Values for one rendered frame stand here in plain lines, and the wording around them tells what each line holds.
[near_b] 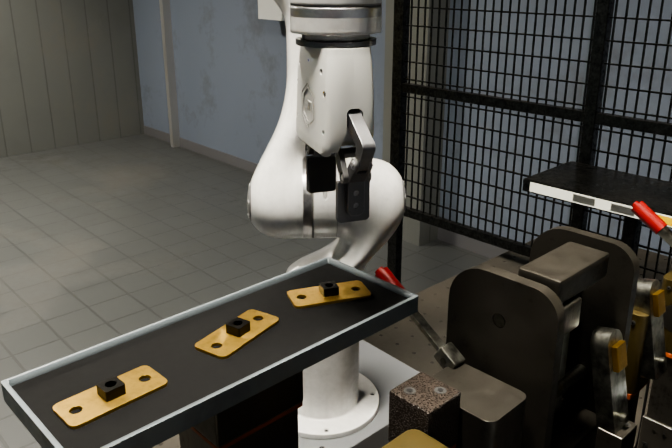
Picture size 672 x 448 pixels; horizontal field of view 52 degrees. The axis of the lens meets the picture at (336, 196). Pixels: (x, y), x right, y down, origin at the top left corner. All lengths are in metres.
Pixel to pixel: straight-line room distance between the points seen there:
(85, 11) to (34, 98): 0.86
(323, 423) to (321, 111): 0.64
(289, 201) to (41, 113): 5.41
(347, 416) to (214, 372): 0.56
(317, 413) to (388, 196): 0.38
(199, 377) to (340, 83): 0.28
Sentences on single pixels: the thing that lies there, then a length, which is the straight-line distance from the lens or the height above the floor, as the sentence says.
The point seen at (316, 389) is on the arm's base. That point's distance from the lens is 1.11.
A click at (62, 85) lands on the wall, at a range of 6.33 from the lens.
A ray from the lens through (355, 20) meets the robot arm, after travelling 0.61.
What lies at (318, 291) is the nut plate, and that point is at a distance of 0.73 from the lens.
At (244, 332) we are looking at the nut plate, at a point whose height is 1.16.
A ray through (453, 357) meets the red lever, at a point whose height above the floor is 1.09.
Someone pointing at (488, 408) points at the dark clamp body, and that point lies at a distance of 0.71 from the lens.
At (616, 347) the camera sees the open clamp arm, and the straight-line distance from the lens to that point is 0.83.
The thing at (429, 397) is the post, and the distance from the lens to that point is 0.68.
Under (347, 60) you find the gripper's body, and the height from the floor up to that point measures 1.41.
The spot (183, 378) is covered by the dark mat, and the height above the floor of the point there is 1.16.
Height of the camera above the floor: 1.49
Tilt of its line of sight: 19 degrees down
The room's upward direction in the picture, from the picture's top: straight up
